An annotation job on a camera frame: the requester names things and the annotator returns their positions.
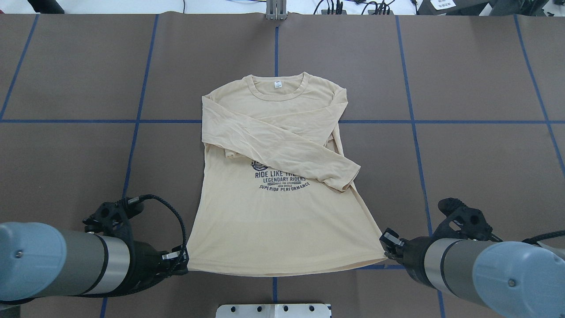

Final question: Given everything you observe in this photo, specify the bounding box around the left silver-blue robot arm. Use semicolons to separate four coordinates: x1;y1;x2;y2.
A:
0;222;188;304

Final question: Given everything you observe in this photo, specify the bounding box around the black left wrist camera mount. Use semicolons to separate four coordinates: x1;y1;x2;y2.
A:
82;197;144;240

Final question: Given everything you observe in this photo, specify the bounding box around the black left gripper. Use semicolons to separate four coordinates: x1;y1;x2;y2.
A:
128;241;189;294

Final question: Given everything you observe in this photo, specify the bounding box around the brown gridded table mat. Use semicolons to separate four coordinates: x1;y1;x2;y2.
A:
0;13;565;318

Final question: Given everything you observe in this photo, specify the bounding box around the black box with label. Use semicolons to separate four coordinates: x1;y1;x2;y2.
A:
416;0;489;16

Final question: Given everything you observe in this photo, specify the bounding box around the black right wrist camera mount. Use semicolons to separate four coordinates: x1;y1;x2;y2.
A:
432;198;503;243

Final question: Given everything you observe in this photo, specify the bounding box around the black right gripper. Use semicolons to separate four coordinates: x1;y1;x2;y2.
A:
380;228;433;288

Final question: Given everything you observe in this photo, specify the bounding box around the aluminium frame post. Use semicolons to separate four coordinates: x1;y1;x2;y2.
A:
266;0;288;20

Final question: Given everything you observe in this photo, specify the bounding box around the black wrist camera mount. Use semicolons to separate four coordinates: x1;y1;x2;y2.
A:
82;197;144;240
432;198;503;243

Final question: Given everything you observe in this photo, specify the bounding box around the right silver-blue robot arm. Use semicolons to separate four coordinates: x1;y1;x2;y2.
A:
380;229;565;318

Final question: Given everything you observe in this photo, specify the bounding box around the pale yellow long-sleeve shirt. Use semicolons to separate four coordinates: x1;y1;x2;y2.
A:
186;72;386;276

